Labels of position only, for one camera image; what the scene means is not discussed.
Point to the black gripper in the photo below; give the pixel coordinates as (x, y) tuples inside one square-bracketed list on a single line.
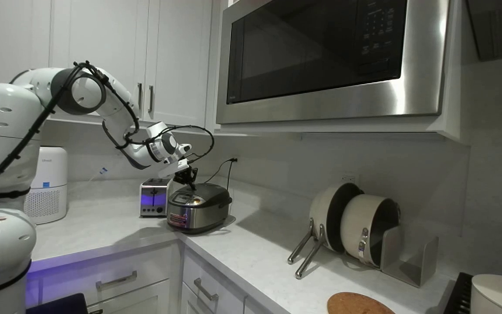
[(186, 171)]

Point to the silver black rice cooker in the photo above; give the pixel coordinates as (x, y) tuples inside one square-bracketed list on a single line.
[(200, 206)]

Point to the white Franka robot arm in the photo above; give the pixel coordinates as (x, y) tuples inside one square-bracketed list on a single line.
[(8, 127)]

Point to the silver toaster with purple display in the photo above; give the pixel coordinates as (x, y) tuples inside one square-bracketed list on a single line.
[(155, 197)]

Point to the white drawer front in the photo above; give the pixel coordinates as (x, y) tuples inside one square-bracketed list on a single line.
[(101, 270), (210, 284)]

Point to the large cream frying pan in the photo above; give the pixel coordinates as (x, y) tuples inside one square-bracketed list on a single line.
[(324, 211)]

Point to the white cylindrical air purifier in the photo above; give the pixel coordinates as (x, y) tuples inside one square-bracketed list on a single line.
[(52, 185)]

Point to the small cream saucepan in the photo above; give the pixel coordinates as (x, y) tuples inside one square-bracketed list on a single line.
[(364, 225)]

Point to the dark blue chair back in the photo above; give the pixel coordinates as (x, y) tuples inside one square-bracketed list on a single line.
[(60, 305)]

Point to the stainless steel microwave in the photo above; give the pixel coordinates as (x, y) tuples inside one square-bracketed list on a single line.
[(322, 52)]

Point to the round wooden board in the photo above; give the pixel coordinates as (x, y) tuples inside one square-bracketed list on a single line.
[(359, 304)]

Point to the grey metal pan rack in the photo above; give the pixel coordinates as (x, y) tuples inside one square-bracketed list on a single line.
[(416, 257)]

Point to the black stove top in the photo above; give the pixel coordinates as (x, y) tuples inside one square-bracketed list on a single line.
[(460, 295)]

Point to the white pot with lid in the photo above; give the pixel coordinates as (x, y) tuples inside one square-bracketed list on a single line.
[(496, 293)]

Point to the wall outlet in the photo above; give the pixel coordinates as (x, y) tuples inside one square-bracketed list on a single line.
[(104, 171)]

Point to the white wall cabinet door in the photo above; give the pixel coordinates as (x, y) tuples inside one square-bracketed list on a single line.
[(179, 58), (118, 40)]

